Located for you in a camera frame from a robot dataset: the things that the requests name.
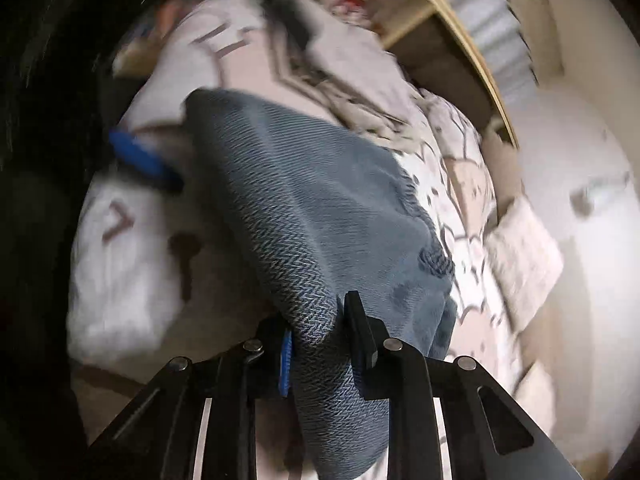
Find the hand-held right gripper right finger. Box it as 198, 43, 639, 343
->
344, 290, 585, 480

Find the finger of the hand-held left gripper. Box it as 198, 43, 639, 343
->
108, 128, 185, 195

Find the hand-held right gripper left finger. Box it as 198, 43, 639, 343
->
87, 311, 296, 480

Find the blue-grey knit sweater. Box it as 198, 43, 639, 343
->
182, 87, 458, 480

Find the cartoon printed blanket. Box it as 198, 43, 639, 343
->
67, 0, 526, 366

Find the beige waffle garment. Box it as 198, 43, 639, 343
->
482, 199, 566, 335

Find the brown upholstered bed panel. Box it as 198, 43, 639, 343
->
395, 25, 506, 133

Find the white pleated curtain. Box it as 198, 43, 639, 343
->
432, 0, 538, 106

